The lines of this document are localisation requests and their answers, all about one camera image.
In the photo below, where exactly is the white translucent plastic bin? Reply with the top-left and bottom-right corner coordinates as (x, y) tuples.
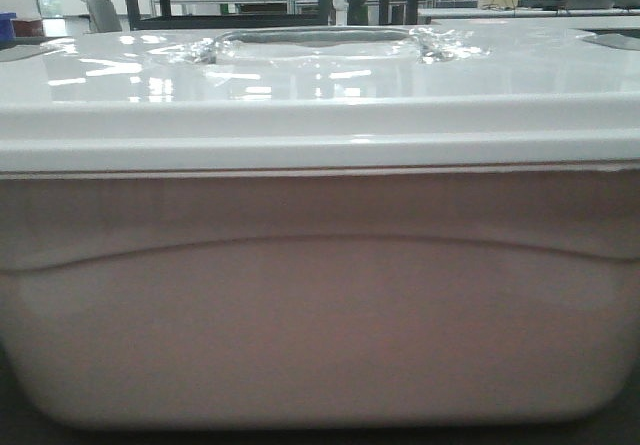
(1, 167), (639, 429)

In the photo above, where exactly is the white glossy bin lid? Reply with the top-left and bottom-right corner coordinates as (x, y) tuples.
(1, 20), (639, 178)

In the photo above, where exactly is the small blue bin far left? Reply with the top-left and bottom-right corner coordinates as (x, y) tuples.
(0, 12), (17, 42)

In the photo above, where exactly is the grey office chair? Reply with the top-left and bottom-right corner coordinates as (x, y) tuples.
(82, 0), (122, 33)

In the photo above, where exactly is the red brown box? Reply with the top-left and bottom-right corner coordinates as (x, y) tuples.
(12, 17), (46, 38)

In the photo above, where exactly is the black metal frame rack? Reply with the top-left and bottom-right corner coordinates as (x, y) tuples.
(125, 0), (424, 31)

